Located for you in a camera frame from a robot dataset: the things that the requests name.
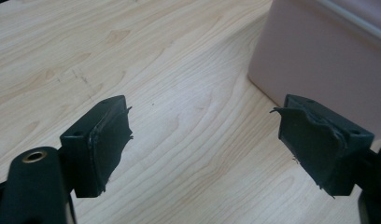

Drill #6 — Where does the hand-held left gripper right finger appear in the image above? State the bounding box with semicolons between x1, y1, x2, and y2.
270;93;375;199

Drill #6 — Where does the pink plastic box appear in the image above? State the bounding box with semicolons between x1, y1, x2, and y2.
247;0;381;139

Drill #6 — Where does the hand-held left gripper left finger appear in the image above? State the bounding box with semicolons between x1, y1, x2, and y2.
59;94;134;199

